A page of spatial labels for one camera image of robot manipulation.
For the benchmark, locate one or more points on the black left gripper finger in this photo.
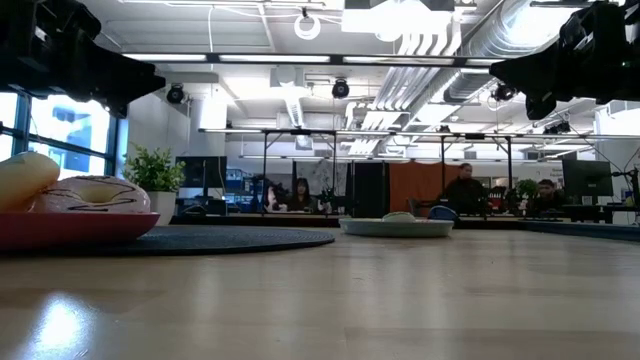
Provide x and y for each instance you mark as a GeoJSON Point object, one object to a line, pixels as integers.
{"type": "Point", "coordinates": [132, 82]}

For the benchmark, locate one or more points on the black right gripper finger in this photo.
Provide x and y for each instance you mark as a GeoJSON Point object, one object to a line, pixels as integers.
{"type": "Point", "coordinates": [535, 72]}

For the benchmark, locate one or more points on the pink frosted donut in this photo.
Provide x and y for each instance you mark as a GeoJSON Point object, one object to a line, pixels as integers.
{"type": "Point", "coordinates": [125, 200]}

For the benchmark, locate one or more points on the small green iced donut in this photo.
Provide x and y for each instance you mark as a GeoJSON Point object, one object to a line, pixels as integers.
{"type": "Point", "coordinates": [398, 217]}

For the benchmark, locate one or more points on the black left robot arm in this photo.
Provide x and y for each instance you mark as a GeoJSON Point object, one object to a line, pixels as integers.
{"type": "Point", "coordinates": [17, 45]}

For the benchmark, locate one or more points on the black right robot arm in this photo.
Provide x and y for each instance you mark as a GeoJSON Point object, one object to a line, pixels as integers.
{"type": "Point", "coordinates": [634, 60]}

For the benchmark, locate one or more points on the black round ceiling lamp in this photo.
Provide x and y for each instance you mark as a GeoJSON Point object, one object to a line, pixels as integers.
{"type": "Point", "coordinates": [175, 94]}
{"type": "Point", "coordinates": [503, 93]}
{"type": "Point", "coordinates": [340, 89]}

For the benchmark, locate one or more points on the large window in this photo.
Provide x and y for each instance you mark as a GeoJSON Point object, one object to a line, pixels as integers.
{"type": "Point", "coordinates": [70, 125]}

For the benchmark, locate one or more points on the large potted plant white pot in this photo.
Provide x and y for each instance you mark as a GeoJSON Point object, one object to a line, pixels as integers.
{"type": "Point", "coordinates": [152, 172]}

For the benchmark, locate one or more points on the black monitor on stand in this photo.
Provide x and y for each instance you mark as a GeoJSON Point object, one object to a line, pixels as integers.
{"type": "Point", "coordinates": [200, 172]}

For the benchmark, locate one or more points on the small green background plant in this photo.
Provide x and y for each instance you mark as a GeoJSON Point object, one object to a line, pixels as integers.
{"type": "Point", "coordinates": [526, 187]}

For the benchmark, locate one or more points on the black computer monitor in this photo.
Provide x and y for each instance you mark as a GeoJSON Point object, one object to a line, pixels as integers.
{"type": "Point", "coordinates": [587, 177]}

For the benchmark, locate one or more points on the white ceiling pipes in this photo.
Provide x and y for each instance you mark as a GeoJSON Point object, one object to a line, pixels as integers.
{"type": "Point", "coordinates": [415, 80]}

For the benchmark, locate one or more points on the seated person at desk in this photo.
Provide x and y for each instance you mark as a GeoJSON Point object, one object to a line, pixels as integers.
{"type": "Point", "coordinates": [547, 197]}

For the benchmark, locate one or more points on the person in dark top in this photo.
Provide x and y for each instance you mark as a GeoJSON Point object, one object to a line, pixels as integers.
{"type": "Point", "coordinates": [465, 192]}

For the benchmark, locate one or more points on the red round plate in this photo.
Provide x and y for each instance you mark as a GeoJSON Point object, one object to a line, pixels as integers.
{"type": "Point", "coordinates": [75, 230]}

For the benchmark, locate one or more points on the orange partition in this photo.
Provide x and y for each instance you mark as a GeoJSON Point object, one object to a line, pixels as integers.
{"type": "Point", "coordinates": [415, 185]}

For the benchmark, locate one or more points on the blue item on plate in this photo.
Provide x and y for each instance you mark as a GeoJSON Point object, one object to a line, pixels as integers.
{"type": "Point", "coordinates": [442, 213]}

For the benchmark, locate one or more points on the dark blue woven placemat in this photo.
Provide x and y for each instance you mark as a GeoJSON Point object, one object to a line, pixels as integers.
{"type": "Point", "coordinates": [240, 240]}

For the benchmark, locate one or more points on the black partition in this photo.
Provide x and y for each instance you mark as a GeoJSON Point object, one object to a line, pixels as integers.
{"type": "Point", "coordinates": [370, 190]}

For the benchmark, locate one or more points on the person seated behind station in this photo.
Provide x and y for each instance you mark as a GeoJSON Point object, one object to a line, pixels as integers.
{"type": "Point", "coordinates": [301, 197]}

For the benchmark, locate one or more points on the light blue round plate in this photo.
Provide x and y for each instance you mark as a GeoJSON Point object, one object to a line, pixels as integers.
{"type": "Point", "coordinates": [395, 229]}

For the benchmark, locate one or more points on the silver ceiling duct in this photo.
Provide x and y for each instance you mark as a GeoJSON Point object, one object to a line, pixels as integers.
{"type": "Point", "coordinates": [480, 60]}

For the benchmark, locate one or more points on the black neighbouring station frame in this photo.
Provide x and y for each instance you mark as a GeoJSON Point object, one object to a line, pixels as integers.
{"type": "Point", "coordinates": [300, 132]}

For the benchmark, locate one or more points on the black table edge frame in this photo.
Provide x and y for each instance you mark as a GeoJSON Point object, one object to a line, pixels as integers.
{"type": "Point", "coordinates": [250, 220]}

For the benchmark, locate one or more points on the black overhead frame bar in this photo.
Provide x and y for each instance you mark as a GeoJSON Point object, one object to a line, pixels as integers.
{"type": "Point", "coordinates": [335, 59]}

